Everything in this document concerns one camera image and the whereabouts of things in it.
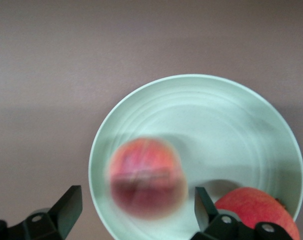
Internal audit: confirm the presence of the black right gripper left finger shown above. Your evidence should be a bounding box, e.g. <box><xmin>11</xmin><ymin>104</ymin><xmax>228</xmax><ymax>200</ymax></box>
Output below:
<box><xmin>0</xmin><ymin>184</ymin><xmax>83</xmax><ymax>240</ymax></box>

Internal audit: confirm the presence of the pink yellow peach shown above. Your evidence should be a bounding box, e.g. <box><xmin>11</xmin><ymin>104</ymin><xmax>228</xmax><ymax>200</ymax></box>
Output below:
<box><xmin>107</xmin><ymin>137</ymin><xmax>189</xmax><ymax>221</ymax></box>

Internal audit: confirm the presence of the light green plate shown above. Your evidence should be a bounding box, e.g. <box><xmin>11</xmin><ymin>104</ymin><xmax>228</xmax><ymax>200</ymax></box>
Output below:
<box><xmin>88</xmin><ymin>73</ymin><xmax>303</xmax><ymax>240</ymax></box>

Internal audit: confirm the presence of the brown table cover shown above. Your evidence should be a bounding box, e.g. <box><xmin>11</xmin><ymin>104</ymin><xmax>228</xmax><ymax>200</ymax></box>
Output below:
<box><xmin>0</xmin><ymin>0</ymin><xmax>303</xmax><ymax>240</ymax></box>

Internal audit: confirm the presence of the red pomegranate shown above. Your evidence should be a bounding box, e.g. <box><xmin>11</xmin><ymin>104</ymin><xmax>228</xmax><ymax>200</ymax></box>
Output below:
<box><xmin>213</xmin><ymin>186</ymin><xmax>301</xmax><ymax>240</ymax></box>

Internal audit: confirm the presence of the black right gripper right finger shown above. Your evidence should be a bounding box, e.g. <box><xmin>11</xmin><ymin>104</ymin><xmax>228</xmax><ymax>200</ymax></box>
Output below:
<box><xmin>191</xmin><ymin>186</ymin><xmax>296</xmax><ymax>240</ymax></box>

